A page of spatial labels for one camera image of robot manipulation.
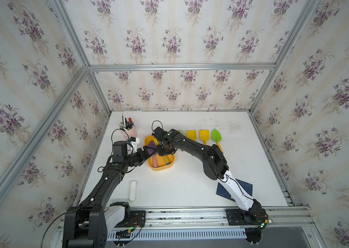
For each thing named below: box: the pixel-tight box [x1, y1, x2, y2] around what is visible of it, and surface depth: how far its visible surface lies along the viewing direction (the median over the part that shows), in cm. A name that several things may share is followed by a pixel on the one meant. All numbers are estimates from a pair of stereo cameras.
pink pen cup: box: [119, 113, 138, 139], surface depth 100 cm
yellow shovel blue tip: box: [186, 129, 198, 142], surface depth 107 cm
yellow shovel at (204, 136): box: [199, 129, 211, 146], surface depth 107 cm
